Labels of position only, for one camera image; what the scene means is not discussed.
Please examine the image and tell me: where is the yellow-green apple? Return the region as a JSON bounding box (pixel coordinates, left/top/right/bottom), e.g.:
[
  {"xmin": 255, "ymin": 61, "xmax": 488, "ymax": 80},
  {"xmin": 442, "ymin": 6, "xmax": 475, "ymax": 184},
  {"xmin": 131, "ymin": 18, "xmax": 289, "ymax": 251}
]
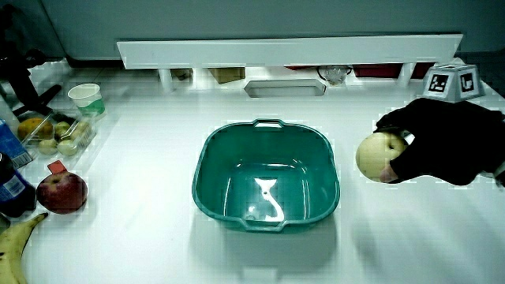
[{"xmin": 355, "ymin": 132, "xmax": 410, "ymax": 183}]

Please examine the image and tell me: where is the yellow banana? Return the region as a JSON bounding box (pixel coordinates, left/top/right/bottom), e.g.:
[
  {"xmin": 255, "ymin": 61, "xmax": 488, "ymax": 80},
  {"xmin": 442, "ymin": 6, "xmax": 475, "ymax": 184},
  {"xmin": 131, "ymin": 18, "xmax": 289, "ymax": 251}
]
[{"xmin": 0, "ymin": 211, "xmax": 49, "ymax": 284}]

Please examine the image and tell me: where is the red apple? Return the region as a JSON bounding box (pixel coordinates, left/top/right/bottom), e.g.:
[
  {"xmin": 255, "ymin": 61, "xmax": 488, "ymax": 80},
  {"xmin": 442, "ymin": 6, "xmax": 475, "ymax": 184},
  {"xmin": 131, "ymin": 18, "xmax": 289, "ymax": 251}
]
[{"xmin": 36, "ymin": 171, "xmax": 88, "ymax": 215}]

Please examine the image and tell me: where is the clear plastic fruit container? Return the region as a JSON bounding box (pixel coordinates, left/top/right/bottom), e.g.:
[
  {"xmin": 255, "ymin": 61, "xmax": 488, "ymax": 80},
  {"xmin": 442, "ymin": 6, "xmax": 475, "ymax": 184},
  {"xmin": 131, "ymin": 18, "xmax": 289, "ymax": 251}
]
[{"xmin": 17, "ymin": 112, "xmax": 98, "ymax": 159}]

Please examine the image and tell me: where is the black tripod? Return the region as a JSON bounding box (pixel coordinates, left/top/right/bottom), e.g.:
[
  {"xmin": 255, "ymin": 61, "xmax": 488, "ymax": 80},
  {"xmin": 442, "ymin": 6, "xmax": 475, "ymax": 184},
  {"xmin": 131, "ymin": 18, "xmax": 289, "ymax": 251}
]
[{"xmin": 0, "ymin": 3, "xmax": 63, "ymax": 118}]

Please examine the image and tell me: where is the clear glass object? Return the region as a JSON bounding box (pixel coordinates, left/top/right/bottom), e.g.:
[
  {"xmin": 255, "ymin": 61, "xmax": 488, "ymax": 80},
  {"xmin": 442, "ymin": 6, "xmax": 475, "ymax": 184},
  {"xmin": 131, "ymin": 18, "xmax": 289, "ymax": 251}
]
[{"xmin": 316, "ymin": 65, "xmax": 354, "ymax": 86}]

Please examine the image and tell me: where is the white desk shelf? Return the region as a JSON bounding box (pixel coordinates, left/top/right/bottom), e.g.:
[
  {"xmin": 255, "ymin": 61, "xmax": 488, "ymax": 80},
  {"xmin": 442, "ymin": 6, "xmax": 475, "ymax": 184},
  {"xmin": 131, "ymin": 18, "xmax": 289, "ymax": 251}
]
[{"xmin": 116, "ymin": 33, "xmax": 464, "ymax": 94}]

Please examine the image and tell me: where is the white desk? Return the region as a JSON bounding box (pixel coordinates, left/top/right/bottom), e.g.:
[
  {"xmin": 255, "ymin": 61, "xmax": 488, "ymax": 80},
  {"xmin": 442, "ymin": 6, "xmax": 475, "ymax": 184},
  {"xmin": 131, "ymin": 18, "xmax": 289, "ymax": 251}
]
[{"xmin": 0, "ymin": 58, "xmax": 505, "ymax": 284}]

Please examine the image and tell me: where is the small green fruit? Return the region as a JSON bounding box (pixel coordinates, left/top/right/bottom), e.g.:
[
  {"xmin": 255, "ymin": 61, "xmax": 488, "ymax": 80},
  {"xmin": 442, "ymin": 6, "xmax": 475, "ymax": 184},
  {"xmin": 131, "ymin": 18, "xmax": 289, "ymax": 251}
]
[
  {"xmin": 57, "ymin": 139, "xmax": 79, "ymax": 157},
  {"xmin": 54, "ymin": 121, "xmax": 71, "ymax": 139},
  {"xmin": 73, "ymin": 120, "xmax": 91, "ymax": 139},
  {"xmin": 38, "ymin": 138, "xmax": 58, "ymax": 156}
]

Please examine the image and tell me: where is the blue carton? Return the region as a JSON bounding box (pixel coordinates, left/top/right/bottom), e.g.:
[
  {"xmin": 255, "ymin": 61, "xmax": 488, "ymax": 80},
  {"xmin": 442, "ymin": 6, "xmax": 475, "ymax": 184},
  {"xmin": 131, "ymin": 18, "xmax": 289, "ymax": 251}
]
[{"xmin": 0, "ymin": 119, "xmax": 33, "ymax": 169}]

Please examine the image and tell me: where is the red tag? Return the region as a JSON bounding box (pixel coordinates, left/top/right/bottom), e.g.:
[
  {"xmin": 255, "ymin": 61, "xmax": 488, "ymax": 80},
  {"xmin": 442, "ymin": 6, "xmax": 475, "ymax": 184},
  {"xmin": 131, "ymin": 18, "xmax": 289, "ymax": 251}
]
[{"xmin": 47, "ymin": 159, "xmax": 68, "ymax": 175}]

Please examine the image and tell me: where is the person's right hand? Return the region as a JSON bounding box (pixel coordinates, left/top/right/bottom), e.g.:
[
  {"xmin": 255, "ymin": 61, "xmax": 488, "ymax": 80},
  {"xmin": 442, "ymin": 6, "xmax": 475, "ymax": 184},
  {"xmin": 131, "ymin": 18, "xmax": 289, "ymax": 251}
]
[{"xmin": 372, "ymin": 63, "xmax": 505, "ymax": 187}]

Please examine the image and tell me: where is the orange fruit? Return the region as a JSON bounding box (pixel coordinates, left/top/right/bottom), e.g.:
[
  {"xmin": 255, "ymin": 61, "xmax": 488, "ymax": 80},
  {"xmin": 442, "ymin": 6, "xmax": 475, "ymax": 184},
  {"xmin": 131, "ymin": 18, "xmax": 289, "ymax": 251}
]
[{"xmin": 17, "ymin": 117, "xmax": 54, "ymax": 142}]

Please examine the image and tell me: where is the teal plastic basin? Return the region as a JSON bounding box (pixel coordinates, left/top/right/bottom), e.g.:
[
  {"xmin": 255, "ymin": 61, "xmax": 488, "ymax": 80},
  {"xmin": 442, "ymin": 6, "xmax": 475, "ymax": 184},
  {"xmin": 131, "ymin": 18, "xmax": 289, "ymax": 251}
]
[{"xmin": 192, "ymin": 118, "xmax": 341, "ymax": 233}]

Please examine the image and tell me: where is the dark bottle with blue label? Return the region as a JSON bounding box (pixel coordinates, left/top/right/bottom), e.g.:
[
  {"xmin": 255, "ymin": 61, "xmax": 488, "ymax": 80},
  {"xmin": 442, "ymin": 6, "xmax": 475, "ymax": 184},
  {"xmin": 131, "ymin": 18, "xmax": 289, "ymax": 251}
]
[{"xmin": 0, "ymin": 151, "xmax": 37, "ymax": 219}]

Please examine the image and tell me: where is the white and green paper cup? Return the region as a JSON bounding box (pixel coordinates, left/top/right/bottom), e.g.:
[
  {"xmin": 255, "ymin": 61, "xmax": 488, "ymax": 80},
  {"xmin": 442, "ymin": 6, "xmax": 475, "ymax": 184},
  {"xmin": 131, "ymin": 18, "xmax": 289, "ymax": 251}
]
[{"xmin": 67, "ymin": 83, "xmax": 107, "ymax": 119}]

